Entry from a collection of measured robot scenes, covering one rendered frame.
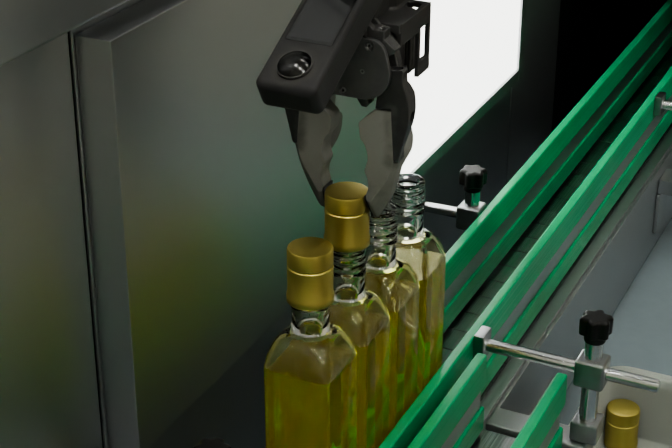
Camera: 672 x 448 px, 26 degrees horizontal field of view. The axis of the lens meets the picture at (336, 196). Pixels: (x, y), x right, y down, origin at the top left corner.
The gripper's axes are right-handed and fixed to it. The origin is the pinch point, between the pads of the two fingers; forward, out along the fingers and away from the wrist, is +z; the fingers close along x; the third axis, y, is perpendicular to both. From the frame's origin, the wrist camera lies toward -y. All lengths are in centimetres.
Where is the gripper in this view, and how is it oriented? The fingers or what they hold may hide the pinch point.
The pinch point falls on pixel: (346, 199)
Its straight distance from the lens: 109.1
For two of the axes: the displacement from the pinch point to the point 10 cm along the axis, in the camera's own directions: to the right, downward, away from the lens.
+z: -0.1, 9.0, 4.3
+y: 4.2, -3.9, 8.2
